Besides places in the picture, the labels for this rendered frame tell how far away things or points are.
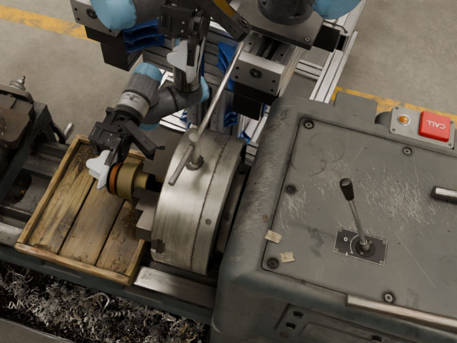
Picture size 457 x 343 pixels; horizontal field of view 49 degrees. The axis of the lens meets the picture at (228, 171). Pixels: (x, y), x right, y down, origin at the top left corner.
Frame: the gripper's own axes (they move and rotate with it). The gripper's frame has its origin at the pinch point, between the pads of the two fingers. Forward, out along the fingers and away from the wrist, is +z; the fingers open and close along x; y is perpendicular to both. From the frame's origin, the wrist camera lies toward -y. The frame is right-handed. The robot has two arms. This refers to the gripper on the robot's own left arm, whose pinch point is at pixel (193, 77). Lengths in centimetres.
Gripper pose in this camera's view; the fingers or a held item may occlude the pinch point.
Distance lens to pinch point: 102.9
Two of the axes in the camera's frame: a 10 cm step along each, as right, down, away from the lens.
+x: -2.3, 5.3, -8.2
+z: -1.7, 8.0, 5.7
